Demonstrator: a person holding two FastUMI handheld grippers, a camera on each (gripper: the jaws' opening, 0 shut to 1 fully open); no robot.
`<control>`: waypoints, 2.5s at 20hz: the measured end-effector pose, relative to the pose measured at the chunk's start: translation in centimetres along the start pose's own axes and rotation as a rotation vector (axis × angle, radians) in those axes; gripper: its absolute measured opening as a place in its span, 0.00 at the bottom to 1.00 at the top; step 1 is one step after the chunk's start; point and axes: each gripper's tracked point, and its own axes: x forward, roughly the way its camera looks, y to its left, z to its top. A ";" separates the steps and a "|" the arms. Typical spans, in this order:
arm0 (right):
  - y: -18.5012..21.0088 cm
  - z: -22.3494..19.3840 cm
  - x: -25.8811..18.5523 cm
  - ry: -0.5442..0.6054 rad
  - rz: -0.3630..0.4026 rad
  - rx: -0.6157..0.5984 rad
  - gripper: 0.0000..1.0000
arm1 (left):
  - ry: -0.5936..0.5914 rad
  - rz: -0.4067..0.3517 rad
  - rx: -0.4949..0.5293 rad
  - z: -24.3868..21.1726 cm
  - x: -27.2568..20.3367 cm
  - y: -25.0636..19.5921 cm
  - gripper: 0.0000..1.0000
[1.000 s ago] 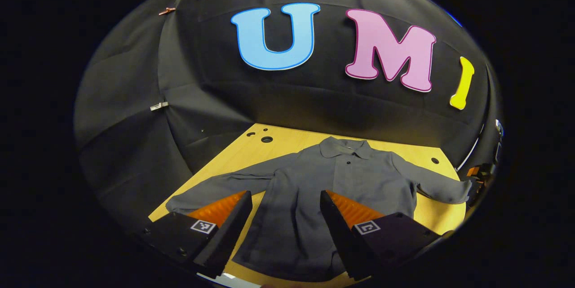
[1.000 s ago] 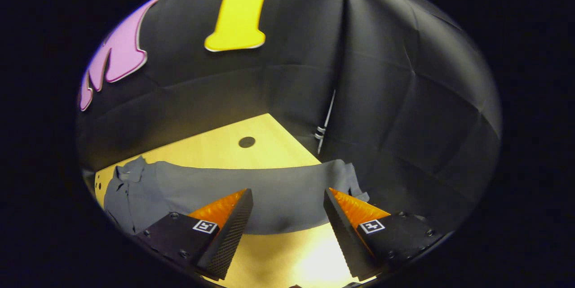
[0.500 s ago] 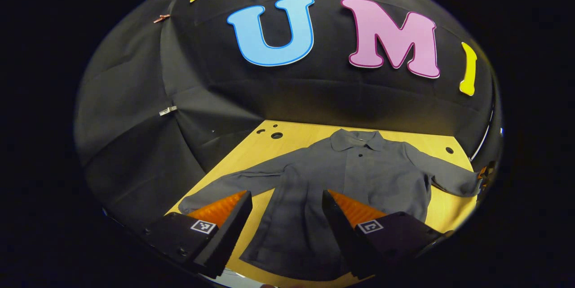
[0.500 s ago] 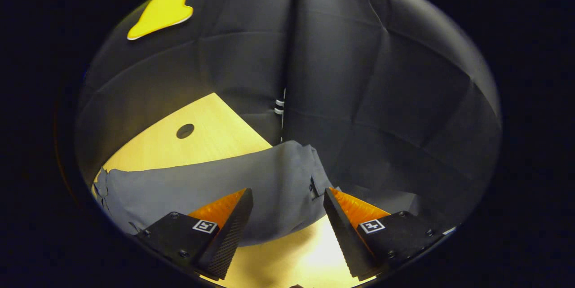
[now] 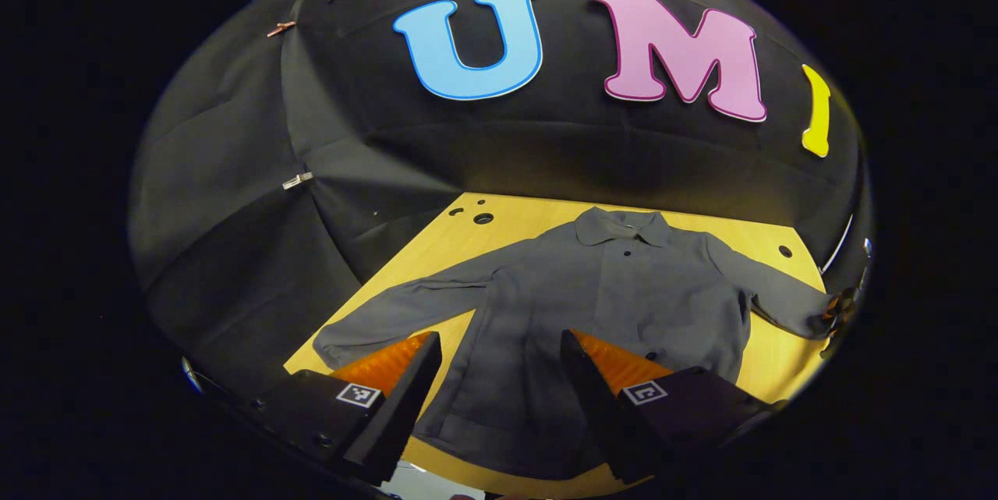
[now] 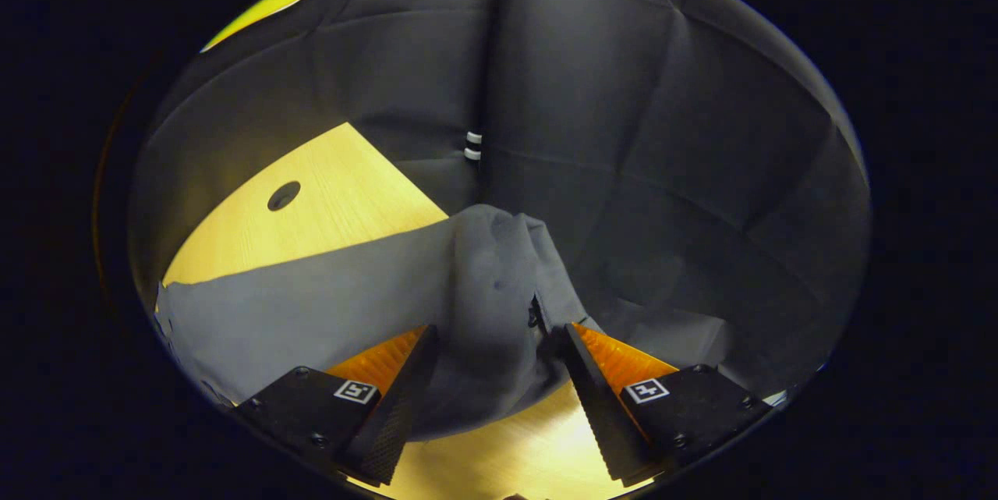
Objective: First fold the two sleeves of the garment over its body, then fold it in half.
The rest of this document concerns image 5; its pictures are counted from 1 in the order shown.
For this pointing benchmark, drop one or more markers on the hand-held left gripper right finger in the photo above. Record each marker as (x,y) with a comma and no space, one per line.
(596,398)

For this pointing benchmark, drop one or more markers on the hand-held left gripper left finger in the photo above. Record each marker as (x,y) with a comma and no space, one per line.
(405,398)

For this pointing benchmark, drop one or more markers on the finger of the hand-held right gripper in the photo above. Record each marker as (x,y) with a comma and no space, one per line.
(844,305)

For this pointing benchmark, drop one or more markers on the silver metal clip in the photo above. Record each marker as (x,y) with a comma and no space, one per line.
(297,181)

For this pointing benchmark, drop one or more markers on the black backdrop cloth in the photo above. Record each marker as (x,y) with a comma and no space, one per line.
(327,141)

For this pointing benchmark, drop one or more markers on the grey button shirt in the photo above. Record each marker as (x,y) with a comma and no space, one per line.
(608,297)

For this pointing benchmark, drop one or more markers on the copper metal clip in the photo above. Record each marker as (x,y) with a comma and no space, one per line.
(281,28)

